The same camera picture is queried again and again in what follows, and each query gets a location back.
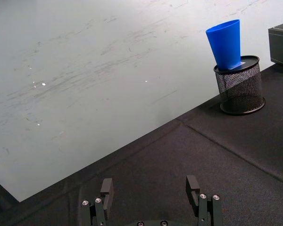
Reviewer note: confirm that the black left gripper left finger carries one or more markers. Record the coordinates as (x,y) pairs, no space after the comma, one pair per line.
(106,197)

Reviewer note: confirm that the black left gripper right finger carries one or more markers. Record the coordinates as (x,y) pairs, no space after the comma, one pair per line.
(204,207)

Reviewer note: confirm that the black table cloth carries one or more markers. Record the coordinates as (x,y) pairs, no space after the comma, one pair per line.
(179,169)

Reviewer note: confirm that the blue plastic cup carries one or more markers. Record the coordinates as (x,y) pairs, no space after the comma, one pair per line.
(225,44)

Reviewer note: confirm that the black box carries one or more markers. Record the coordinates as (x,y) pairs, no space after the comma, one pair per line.
(281,43)

